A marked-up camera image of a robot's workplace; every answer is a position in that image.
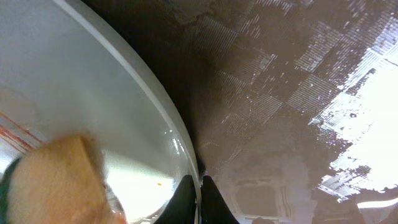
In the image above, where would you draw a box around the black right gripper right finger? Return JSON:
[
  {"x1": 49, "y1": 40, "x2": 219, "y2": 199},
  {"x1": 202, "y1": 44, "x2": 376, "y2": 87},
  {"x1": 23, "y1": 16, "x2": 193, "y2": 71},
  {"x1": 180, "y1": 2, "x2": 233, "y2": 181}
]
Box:
[{"x1": 201, "y1": 175, "x2": 239, "y2": 224}]

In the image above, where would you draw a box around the yellow green sponge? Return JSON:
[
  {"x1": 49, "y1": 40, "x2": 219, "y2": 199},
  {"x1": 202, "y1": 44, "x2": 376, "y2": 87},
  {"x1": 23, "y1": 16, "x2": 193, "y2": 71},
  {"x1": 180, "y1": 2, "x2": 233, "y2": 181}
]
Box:
[{"x1": 1, "y1": 135, "x2": 126, "y2": 224}]

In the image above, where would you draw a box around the brown serving tray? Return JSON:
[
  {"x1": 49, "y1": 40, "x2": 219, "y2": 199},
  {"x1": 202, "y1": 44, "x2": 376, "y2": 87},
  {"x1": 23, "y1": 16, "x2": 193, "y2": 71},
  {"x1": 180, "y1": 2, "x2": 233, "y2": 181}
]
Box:
[{"x1": 88, "y1": 0, "x2": 397, "y2": 223}]

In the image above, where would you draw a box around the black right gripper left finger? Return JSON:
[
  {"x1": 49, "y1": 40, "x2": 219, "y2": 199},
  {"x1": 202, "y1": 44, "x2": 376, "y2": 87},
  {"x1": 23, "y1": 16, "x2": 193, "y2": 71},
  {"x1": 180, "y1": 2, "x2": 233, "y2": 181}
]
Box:
[{"x1": 154, "y1": 175, "x2": 197, "y2": 224}]

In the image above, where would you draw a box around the white plate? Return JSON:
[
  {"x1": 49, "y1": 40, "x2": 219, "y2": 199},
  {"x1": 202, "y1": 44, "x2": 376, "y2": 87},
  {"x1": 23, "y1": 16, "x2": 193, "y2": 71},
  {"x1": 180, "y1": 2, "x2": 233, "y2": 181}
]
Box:
[{"x1": 1, "y1": 1, "x2": 201, "y2": 223}]

